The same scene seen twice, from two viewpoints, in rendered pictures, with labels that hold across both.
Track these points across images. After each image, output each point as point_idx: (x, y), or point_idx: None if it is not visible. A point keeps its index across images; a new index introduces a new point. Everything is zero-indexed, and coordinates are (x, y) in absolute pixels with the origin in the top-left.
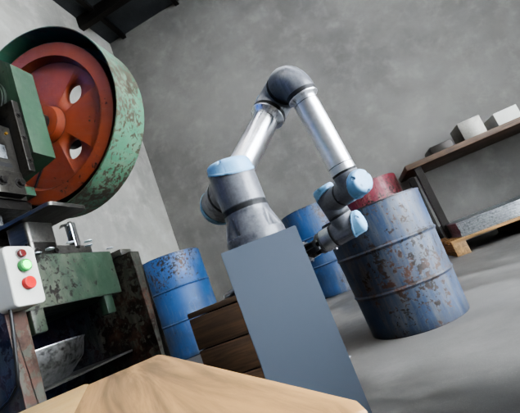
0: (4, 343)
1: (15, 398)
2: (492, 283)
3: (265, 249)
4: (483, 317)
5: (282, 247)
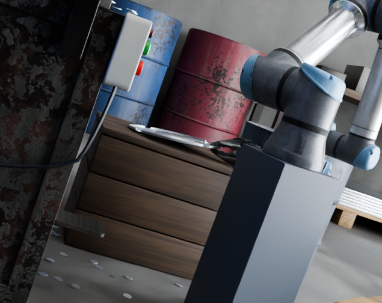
0: (82, 109)
1: (61, 167)
2: (315, 267)
3: (312, 184)
4: (320, 299)
5: (322, 190)
